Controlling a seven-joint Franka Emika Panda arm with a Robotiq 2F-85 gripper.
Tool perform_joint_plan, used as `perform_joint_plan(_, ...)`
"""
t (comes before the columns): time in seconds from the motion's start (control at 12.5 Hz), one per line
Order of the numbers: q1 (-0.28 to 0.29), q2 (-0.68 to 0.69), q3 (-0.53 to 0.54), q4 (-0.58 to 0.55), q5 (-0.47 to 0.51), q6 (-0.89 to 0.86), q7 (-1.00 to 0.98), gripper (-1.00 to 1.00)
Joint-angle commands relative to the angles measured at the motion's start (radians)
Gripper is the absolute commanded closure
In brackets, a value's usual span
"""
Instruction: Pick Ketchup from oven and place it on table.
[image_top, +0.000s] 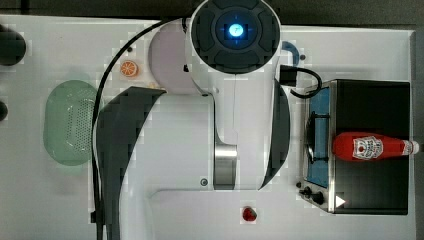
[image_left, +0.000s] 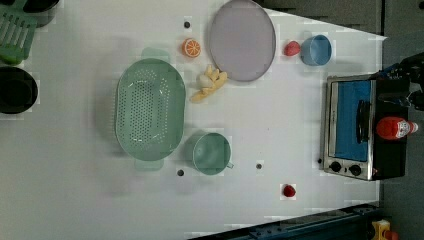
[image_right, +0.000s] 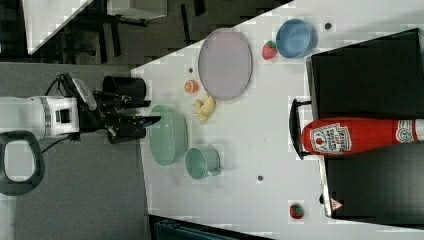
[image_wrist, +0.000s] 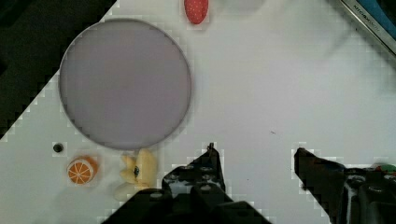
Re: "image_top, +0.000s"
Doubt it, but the small black knob left edge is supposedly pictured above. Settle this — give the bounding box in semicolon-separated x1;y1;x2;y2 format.
0;101;8;121

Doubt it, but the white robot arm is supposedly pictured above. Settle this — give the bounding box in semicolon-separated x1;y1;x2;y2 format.
92;0;290;240

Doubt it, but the lilac round plate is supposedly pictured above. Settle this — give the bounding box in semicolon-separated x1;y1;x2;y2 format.
148;19;198;95

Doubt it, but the orange slice toy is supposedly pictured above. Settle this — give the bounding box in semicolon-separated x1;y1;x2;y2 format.
120;60;139;77

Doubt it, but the blue cup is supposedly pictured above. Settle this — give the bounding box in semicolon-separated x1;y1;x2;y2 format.
282;41;300;66

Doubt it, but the black toaster oven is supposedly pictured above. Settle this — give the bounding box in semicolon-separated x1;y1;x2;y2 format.
297;80;410;215

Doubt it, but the green perforated colander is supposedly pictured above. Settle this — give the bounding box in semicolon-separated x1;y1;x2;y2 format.
43;80;96;166

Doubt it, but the red strawberry toy front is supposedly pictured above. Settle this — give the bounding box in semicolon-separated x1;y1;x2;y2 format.
242;206;257;222

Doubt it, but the red plush ketchup bottle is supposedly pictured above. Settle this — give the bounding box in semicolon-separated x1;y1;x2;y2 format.
332;132;420;161

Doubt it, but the black round object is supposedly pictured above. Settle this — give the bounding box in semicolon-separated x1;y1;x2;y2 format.
0;25;26;66

